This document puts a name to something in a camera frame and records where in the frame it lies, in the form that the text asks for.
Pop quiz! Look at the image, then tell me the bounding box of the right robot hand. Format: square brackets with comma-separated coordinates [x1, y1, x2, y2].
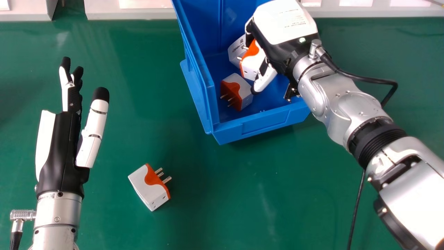
[245, 0, 320, 103]

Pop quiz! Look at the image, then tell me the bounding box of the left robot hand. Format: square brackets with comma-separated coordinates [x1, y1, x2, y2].
[35, 57, 110, 199]

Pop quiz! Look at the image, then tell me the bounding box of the white-and-orange plug adapter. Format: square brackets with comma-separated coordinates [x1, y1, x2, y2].
[128, 163, 172, 212]
[240, 39, 268, 82]
[228, 34, 249, 69]
[220, 73, 254, 112]

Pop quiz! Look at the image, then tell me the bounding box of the blue plastic bin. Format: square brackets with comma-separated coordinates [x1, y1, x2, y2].
[171, 0, 311, 145]

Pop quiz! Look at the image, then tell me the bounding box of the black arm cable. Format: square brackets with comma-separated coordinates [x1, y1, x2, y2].
[321, 52, 398, 108]
[346, 169, 366, 250]

